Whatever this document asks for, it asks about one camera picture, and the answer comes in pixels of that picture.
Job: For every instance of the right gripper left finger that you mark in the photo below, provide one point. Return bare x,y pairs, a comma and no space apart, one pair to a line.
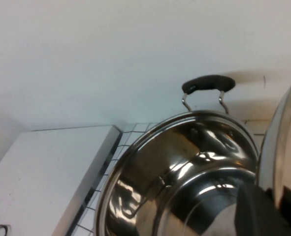
258,216

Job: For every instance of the steel pot lid black knob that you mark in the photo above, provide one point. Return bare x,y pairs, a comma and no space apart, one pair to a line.
290,135

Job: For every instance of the stainless steel cooking pot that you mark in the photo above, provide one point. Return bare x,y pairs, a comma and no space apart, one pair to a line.
160,159

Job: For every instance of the white box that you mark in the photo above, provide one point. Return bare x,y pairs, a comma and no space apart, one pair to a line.
37,172

